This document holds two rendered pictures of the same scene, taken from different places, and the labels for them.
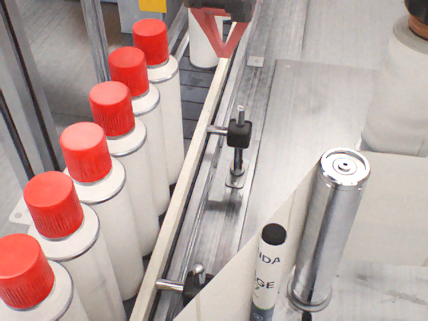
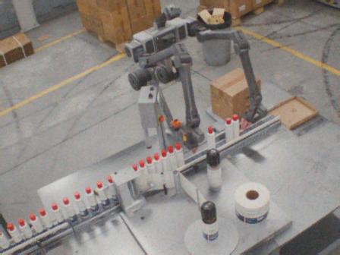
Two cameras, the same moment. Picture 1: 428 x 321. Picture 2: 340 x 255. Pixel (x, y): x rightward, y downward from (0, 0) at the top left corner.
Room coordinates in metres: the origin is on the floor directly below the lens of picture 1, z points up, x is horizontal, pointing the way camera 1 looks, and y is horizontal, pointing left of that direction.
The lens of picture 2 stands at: (-0.81, -1.56, 2.86)
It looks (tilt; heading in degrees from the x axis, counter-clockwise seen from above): 38 degrees down; 54
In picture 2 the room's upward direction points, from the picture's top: 10 degrees counter-clockwise
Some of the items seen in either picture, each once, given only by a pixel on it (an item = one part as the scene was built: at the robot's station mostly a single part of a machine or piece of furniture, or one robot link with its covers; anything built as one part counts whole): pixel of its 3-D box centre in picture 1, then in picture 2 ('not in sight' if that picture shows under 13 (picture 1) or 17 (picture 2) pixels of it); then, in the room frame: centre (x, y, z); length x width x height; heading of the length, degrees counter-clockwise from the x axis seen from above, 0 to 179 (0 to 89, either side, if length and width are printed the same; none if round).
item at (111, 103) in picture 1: (126, 178); (165, 162); (0.31, 0.08, 0.98); 0.05 x 0.05 x 0.20
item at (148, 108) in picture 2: not in sight; (150, 106); (0.33, 0.17, 1.38); 0.17 x 0.10 x 0.19; 43
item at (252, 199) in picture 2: not in sight; (252, 203); (0.43, -0.53, 0.95); 0.20 x 0.20 x 0.14
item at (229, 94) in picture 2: not in sight; (236, 96); (1.13, 0.21, 0.99); 0.30 x 0.24 x 0.27; 175
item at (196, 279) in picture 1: (184, 295); not in sight; (0.23, 0.03, 0.89); 0.06 x 0.03 x 0.12; 78
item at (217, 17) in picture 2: not in sight; (215, 23); (2.69, 1.92, 0.50); 0.42 x 0.41 x 0.28; 174
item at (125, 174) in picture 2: not in sight; (124, 175); (-0.02, 0.05, 1.14); 0.14 x 0.11 x 0.01; 168
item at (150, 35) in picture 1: (158, 110); (179, 155); (0.41, 0.06, 0.98); 0.05 x 0.05 x 0.20
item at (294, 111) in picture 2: not in sight; (292, 111); (1.39, -0.14, 0.85); 0.30 x 0.26 x 0.04; 168
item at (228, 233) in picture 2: not in sight; (211, 237); (0.13, -0.49, 0.89); 0.31 x 0.31 x 0.01
